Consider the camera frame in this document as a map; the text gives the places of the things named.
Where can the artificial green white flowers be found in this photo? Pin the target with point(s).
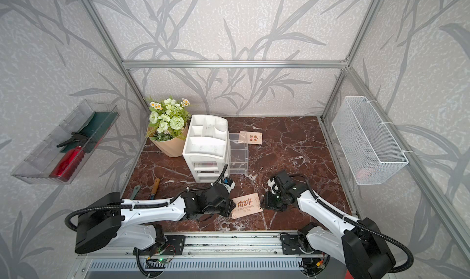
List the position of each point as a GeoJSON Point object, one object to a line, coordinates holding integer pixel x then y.
{"type": "Point", "coordinates": [168, 119]}

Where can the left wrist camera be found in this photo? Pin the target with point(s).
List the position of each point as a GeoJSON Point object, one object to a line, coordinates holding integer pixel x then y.
{"type": "Point", "coordinates": [229, 184]}

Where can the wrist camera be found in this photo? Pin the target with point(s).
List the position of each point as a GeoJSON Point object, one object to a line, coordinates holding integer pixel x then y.
{"type": "Point", "coordinates": [229, 184]}
{"type": "Point", "coordinates": [274, 188]}

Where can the clear wall-mounted plastic tray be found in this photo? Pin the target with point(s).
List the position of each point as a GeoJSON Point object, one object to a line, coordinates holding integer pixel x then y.
{"type": "Point", "coordinates": [61, 155]}

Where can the black clamp in tray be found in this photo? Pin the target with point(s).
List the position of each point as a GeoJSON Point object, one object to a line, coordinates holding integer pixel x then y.
{"type": "Point", "coordinates": [80, 141]}

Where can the red brush in tray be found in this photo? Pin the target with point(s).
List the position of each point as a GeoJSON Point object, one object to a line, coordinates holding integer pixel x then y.
{"type": "Point", "coordinates": [68, 164]}

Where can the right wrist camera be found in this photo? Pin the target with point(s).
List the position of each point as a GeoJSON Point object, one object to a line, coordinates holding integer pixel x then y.
{"type": "Point", "coordinates": [274, 188]}

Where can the beige printed postcard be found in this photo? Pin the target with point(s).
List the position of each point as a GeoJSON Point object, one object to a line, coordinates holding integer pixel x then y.
{"type": "Point", "coordinates": [250, 138]}
{"type": "Point", "coordinates": [246, 205]}

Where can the aluminium mounting rail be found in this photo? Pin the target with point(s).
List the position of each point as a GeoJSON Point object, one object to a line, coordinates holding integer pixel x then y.
{"type": "Point", "coordinates": [209, 252]}

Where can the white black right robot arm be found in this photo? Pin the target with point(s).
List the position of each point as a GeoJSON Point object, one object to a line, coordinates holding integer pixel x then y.
{"type": "Point", "coordinates": [353, 242]}

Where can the dark green cloth in tray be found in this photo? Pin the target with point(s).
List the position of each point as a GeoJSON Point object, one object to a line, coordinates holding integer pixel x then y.
{"type": "Point", "coordinates": [98, 124]}

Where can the white wire mesh basket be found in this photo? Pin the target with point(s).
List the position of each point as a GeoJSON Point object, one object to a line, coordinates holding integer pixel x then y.
{"type": "Point", "coordinates": [370, 149]}

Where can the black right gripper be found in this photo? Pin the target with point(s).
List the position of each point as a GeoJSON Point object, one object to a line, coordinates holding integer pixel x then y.
{"type": "Point", "coordinates": [267, 202]}

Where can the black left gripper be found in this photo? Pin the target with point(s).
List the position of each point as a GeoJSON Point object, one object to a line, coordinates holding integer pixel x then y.
{"type": "Point", "coordinates": [229, 206]}

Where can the beige faceted flower pot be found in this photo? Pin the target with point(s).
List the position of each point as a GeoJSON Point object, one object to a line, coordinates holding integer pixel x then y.
{"type": "Point", "coordinates": [173, 148]}

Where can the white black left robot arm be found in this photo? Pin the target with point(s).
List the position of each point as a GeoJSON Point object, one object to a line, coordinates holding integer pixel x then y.
{"type": "Point", "coordinates": [116, 222]}

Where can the clear plastic drawer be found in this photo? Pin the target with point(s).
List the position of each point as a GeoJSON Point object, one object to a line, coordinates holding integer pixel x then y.
{"type": "Point", "coordinates": [239, 150]}
{"type": "Point", "coordinates": [238, 165]}

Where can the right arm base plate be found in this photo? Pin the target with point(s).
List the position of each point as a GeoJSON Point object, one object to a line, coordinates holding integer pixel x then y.
{"type": "Point", "coordinates": [290, 244]}

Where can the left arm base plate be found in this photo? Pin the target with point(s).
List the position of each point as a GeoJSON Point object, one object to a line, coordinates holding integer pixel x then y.
{"type": "Point", "coordinates": [173, 246]}

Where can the blue garden hand fork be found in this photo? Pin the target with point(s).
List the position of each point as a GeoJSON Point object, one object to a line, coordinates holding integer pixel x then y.
{"type": "Point", "coordinates": [155, 188]}

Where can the white plastic drawer organizer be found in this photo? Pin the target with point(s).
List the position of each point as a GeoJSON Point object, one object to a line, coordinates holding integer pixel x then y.
{"type": "Point", "coordinates": [207, 148]}

